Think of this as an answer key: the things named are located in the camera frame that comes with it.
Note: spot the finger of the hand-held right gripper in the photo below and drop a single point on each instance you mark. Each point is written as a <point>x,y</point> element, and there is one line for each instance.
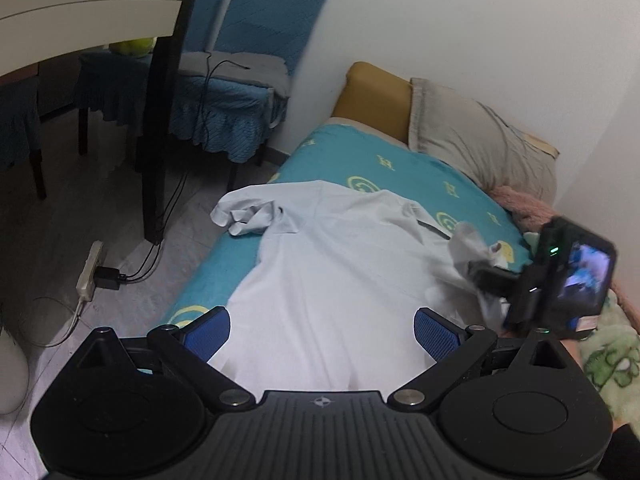
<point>492,277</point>

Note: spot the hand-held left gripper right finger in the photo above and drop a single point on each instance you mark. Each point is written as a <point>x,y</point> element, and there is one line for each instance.
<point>437,335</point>

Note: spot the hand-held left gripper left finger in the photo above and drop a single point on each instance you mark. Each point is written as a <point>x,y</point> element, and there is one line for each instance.
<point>207,334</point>

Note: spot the white shirt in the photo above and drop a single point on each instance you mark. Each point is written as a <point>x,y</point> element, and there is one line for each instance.
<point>340,270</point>

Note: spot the pink fuzzy blanket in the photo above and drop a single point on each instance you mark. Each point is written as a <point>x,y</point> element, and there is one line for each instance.
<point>520,205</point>

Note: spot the green cartoon print blanket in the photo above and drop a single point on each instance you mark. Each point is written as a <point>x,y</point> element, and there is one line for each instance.
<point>615,360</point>

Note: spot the black charger plug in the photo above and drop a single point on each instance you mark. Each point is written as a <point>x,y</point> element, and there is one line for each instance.
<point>110,279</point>

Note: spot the white power strip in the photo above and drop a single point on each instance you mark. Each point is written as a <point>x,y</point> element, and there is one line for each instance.
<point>90,270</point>

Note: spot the grey pillow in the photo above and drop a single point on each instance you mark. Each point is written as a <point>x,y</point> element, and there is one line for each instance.
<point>475,135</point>

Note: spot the white rounded object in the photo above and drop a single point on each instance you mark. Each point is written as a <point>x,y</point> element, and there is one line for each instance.
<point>10,370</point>

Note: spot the teal smiley print bed sheet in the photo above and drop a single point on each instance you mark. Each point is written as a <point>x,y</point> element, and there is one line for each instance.
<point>310,155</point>

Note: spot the yellow bed headboard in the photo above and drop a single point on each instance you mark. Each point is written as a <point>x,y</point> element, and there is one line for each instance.
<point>372,95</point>

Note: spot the grey folded cloth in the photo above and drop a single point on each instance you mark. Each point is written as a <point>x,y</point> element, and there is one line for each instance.
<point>250,70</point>

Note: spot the blue covered chair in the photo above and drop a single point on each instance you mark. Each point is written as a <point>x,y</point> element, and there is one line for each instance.
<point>270,10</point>
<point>110,85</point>

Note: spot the green ball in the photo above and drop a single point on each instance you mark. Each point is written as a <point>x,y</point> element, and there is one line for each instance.
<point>131,47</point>

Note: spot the white table with black legs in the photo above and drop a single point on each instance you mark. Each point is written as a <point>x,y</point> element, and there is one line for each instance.
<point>75,20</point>

